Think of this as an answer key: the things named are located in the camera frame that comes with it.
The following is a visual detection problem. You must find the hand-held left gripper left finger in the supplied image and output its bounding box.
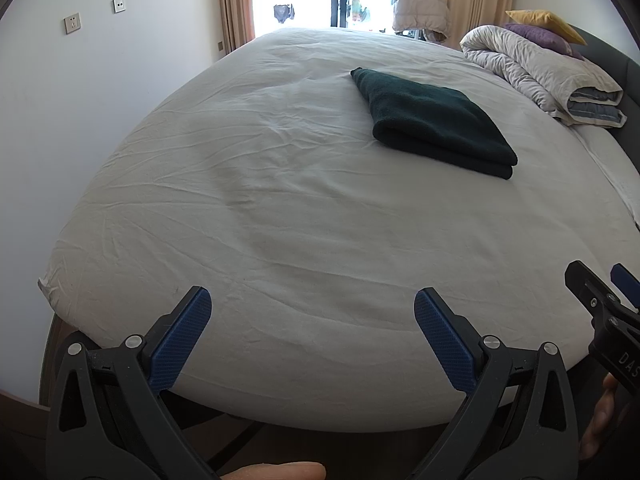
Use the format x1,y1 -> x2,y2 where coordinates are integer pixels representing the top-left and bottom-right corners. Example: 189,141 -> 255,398
45,286 -> 221,480

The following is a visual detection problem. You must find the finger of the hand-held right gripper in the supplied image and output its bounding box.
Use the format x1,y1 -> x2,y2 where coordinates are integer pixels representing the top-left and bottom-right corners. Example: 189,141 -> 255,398
611,263 -> 640,307
565,260 -> 640,331

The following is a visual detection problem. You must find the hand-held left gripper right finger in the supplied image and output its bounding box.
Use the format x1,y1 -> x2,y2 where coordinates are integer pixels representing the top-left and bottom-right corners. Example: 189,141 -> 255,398
414,287 -> 581,480

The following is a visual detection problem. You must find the dark green towel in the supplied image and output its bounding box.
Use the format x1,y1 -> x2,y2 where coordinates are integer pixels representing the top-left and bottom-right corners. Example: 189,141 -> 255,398
350,67 -> 519,181

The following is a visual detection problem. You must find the person's right hand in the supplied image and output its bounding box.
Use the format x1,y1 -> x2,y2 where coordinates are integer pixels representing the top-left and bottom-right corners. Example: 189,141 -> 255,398
580,374 -> 626,461

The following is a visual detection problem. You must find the person's left hand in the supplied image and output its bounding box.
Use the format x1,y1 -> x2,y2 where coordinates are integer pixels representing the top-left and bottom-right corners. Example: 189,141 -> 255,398
220,461 -> 327,480

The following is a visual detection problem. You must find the bed with white sheet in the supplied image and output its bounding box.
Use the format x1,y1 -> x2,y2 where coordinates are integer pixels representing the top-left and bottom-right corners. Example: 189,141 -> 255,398
37,27 -> 640,433

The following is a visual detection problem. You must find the dark grey headboard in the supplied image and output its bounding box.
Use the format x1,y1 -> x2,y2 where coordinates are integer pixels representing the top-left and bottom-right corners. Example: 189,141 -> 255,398
570,25 -> 640,147

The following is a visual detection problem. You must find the grey folded duvet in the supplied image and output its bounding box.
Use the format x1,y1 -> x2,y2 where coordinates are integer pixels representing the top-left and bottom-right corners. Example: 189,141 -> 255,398
460,25 -> 628,127

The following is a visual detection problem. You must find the purple pillow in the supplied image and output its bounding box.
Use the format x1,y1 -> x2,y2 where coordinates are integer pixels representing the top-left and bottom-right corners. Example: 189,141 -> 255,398
504,22 -> 586,58

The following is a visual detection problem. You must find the yellow pillow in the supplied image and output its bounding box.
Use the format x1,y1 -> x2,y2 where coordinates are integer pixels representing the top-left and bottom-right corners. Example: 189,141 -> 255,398
506,10 -> 587,46

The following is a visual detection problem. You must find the tan curtain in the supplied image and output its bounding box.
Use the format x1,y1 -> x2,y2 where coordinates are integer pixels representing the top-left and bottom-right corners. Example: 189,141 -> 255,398
440,0 -> 516,51
216,0 -> 256,53

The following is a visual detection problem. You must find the beige puffer jacket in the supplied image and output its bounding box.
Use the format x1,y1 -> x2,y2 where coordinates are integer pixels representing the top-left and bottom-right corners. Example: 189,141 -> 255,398
391,0 -> 449,42

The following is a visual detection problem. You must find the dark wooden bed frame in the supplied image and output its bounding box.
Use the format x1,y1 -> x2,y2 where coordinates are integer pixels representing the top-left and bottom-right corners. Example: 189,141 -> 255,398
40,310 -> 451,461

